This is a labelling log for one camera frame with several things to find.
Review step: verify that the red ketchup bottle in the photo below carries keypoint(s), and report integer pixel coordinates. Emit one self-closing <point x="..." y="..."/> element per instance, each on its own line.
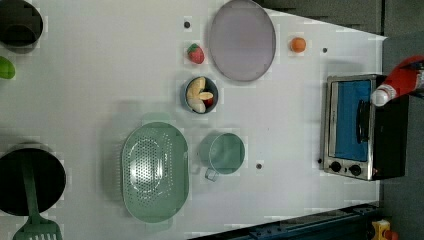
<point x="405" y="78"/>

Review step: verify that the blue bowl with food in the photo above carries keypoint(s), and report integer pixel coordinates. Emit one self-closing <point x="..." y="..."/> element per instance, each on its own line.
<point x="201" y="95"/>

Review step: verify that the green cup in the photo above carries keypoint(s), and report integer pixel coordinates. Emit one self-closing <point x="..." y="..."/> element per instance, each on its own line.
<point x="222" y="154"/>

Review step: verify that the green colander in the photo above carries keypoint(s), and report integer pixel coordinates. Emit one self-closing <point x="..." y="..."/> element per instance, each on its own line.
<point x="155" y="169"/>

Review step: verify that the red toy strawberry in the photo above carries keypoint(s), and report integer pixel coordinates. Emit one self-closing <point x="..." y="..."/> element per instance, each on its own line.
<point x="195" y="54"/>

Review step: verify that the grey round plate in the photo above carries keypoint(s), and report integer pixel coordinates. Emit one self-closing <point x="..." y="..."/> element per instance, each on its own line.
<point x="242" y="40"/>

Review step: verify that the orange toy fruit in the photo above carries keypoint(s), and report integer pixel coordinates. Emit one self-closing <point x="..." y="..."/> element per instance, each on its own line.
<point x="298" y="45"/>

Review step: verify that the black round pot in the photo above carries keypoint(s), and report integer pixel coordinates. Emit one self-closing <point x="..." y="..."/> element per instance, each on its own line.
<point x="49" y="177"/>

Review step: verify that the green spatula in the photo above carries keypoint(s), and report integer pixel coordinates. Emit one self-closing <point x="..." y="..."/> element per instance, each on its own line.
<point x="36" y="227"/>

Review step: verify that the green toy fruit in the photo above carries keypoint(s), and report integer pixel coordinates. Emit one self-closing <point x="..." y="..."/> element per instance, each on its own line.
<point x="7" y="68"/>

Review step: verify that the black cylindrical container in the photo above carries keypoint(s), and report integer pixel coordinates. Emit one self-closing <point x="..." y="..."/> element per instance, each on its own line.
<point x="21" y="24"/>

